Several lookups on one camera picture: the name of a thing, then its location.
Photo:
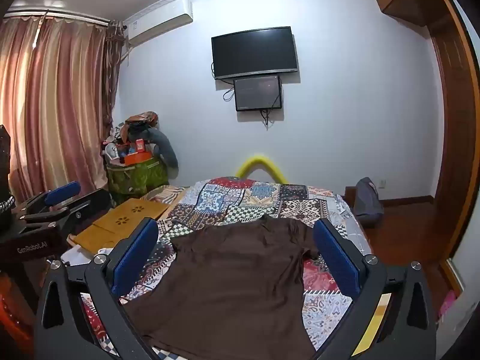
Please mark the white cloth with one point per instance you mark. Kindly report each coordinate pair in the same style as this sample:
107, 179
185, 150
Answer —
80, 257

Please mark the orange jacket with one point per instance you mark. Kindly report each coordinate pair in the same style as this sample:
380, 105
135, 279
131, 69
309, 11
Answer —
15, 307

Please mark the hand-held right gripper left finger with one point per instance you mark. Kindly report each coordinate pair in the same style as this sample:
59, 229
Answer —
137, 255

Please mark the wooden lap desk board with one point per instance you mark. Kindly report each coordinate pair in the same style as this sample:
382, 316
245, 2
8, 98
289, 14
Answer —
123, 217

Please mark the wooden wardrobe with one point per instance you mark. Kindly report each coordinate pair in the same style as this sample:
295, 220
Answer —
450, 82

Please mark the white air conditioner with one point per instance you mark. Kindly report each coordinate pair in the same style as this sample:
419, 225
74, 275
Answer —
161, 18

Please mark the pink item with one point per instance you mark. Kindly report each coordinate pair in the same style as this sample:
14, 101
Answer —
447, 303

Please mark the patchwork printed bedspread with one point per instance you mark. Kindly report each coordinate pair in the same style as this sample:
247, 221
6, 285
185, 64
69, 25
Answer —
240, 198

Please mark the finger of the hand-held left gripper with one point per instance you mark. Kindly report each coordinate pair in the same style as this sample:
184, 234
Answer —
80, 212
62, 192

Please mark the brown patterned curtain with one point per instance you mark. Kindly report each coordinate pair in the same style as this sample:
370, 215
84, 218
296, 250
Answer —
114, 75

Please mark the grey backpack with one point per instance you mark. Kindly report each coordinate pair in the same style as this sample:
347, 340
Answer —
367, 202

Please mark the yellow foam tube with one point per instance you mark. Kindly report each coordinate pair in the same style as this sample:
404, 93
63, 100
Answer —
260, 159

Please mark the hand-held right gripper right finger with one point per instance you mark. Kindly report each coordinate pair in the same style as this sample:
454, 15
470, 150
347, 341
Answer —
335, 255

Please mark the brown t-shirt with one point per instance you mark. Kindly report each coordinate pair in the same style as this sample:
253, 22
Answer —
232, 277

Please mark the black wall television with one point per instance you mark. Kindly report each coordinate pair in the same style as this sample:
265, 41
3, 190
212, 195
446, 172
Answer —
255, 52

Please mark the small black monitor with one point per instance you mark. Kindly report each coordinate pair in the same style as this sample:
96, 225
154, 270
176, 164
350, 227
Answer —
258, 93

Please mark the orange box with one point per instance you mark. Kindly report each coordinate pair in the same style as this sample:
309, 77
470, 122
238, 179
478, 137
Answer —
138, 158

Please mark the pink striped curtain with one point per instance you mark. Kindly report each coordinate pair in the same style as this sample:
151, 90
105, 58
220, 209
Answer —
56, 101

